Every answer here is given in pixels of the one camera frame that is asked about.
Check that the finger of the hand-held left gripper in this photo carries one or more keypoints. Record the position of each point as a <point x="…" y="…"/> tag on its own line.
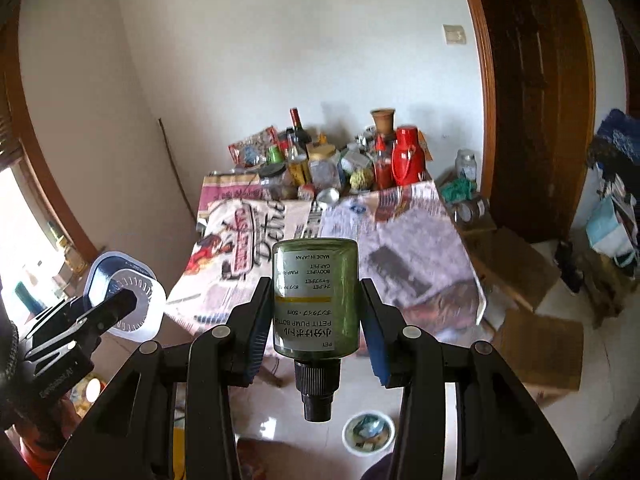
<point x="112" y="310"/>

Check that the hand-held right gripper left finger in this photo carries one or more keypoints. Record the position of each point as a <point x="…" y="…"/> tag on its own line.
<point x="256" y="332"/>

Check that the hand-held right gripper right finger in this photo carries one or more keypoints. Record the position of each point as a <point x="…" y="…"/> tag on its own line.
<point x="376" y="340"/>

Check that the blue and white plastic container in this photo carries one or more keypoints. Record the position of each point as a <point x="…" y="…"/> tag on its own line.
<point x="132" y="290"/>

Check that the dark green pump bottle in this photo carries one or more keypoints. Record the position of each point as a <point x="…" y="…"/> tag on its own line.
<point x="315" y="300"/>

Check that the white round bin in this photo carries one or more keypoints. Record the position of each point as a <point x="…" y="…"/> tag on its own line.
<point x="367" y="447"/>

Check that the orange object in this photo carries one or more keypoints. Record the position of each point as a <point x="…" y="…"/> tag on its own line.
<point x="45" y="442"/>

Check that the printed newspaper tablecloth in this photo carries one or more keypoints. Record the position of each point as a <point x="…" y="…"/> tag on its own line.
<point x="415" y="250"/>

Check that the person's purple trouser leg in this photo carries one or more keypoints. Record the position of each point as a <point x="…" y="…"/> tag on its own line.
<point x="377" y="469"/>

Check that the small red white can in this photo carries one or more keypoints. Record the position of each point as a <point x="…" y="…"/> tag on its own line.
<point x="306" y="193"/>

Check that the clear jar with black lid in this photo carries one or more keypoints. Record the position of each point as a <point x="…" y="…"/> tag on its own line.
<point x="274" y="184"/>

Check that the thin brown stick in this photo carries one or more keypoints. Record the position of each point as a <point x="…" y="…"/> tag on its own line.
<point x="176" y="170"/>

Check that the cluster of glass jars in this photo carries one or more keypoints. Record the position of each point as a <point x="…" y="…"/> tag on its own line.
<point x="470" y="211"/>

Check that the green custard apple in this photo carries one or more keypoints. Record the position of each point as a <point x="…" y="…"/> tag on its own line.
<point x="361" y="179"/>

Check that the open brown cardboard box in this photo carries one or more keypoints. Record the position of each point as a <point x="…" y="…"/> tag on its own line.
<point x="542" y="355"/>

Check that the yellow label bottle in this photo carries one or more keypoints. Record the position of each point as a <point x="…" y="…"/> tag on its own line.
<point x="297" y="169"/>

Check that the green net cloth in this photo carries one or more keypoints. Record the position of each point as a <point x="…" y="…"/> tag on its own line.
<point x="457" y="190"/>

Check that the red sauce bottle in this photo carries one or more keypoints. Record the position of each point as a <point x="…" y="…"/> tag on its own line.
<point x="382" y="167"/>

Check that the clear jar with gold lid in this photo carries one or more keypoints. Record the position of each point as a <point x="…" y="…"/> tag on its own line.
<point x="324" y="169"/>

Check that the green cap bottle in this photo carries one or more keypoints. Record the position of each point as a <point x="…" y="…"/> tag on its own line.
<point x="274" y="154"/>

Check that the clear teal plastic box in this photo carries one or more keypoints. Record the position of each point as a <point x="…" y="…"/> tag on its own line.
<point x="354" y="160"/>

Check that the red snack packet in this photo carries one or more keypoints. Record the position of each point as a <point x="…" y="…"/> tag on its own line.
<point x="252" y="147"/>

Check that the red thermos flask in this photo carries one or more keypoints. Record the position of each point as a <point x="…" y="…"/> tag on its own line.
<point x="407" y="156"/>

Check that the tall clear glass jar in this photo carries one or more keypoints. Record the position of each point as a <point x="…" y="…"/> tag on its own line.
<point x="466" y="162"/>

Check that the orange packet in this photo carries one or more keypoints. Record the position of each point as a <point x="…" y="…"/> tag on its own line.
<point x="426" y="144"/>

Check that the dark wine bottle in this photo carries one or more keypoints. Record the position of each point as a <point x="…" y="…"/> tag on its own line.
<point x="297" y="130"/>

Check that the brown clay vase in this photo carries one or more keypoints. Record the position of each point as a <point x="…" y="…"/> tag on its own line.
<point x="383" y="120"/>

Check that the pile of clothes and bags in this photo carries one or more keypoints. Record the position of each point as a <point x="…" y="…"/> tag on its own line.
<point x="615" y="200"/>

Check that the dark wooden door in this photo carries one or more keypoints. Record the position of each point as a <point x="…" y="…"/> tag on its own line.
<point x="540" y="100"/>

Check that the light switch plate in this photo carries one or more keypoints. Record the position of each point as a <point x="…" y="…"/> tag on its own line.
<point x="455" y="35"/>

